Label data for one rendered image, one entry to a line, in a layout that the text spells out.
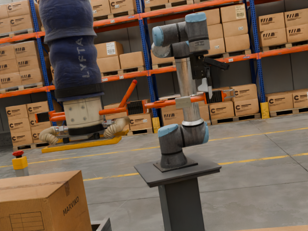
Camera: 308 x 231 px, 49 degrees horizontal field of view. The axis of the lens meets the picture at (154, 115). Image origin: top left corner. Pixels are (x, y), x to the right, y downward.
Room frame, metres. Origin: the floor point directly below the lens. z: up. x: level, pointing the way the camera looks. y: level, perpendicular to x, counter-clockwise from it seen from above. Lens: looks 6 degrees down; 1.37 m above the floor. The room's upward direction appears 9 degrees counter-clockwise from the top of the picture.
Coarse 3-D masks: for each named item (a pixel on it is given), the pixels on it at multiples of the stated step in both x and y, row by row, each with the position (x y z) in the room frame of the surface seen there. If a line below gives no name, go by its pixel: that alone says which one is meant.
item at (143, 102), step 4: (144, 100) 1.55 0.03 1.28; (128, 104) 1.51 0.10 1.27; (132, 104) 1.51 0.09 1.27; (136, 104) 1.51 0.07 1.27; (140, 104) 1.50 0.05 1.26; (128, 108) 1.52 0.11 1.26; (132, 108) 1.52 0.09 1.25; (136, 108) 1.51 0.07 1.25; (140, 108) 1.51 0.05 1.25; (144, 108) 1.51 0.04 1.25; (128, 112) 1.51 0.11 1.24; (132, 112) 1.51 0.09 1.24; (136, 112) 1.51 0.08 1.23; (140, 112) 1.50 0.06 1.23; (144, 112) 1.51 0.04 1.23
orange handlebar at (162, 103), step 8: (200, 96) 1.50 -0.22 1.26; (224, 96) 1.48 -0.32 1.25; (144, 104) 1.53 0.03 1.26; (152, 104) 1.52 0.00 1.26; (160, 104) 1.51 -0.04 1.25; (168, 104) 1.51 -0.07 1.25; (64, 112) 1.85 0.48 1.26; (104, 112) 1.54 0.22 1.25; (112, 112) 1.54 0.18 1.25; (120, 112) 1.54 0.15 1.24; (56, 120) 1.57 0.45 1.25; (64, 120) 1.57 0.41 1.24
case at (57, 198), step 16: (32, 176) 1.80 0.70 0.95; (48, 176) 1.74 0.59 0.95; (64, 176) 1.69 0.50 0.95; (80, 176) 1.76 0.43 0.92; (0, 192) 1.57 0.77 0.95; (16, 192) 1.53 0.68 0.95; (32, 192) 1.49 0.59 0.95; (48, 192) 1.45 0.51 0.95; (64, 192) 1.55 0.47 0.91; (80, 192) 1.72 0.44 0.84; (0, 208) 1.43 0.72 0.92; (16, 208) 1.42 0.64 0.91; (32, 208) 1.41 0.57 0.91; (48, 208) 1.39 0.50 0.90; (64, 208) 1.52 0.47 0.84; (80, 208) 1.69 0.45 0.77; (0, 224) 1.43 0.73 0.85; (16, 224) 1.42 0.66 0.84; (32, 224) 1.41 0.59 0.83; (48, 224) 1.40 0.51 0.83; (64, 224) 1.49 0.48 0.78; (80, 224) 1.66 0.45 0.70
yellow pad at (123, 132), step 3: (123, 129) 1.69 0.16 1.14; (126, 129) 1.68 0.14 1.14; (117, 132) 1.62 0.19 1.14; (120, 132) 1.61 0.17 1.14; (123, 132) 1.61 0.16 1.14; (126, 132) 1.64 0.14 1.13; (99, 135) 1.63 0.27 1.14; (102, 135) 1.62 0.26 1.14; (117, 135) 1.61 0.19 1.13; (123, 135) 1.61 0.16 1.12; (69, 138) 1.65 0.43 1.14; (60, 141) 1.65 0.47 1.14
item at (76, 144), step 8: (96, 136) 1.47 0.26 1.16; (112, 136) 1.48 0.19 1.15; (120, 136) 1.50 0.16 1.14; (56, 144) 1.49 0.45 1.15; (64, 144) 1.46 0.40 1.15; (72, 144) 1.45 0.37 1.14; (80, 144) 1.44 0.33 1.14; (88, 144) 1.44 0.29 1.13; (96, 144) 1.43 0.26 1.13; (104, 144) 1.43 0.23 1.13; (48, 152) 1.46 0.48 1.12
